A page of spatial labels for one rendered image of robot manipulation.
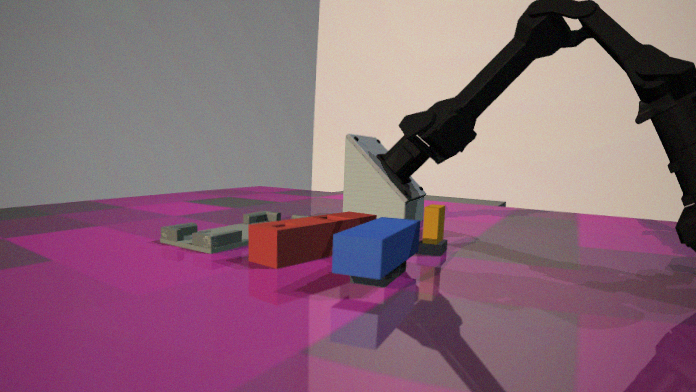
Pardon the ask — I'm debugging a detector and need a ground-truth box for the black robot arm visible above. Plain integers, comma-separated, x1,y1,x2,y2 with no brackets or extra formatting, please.
377,0,696,184

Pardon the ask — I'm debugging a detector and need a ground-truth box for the orange rectangular block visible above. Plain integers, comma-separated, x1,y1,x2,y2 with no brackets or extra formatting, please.
423,204,445,245

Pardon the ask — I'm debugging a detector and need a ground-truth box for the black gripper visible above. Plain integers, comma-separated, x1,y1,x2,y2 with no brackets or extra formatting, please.
667,143,696,252

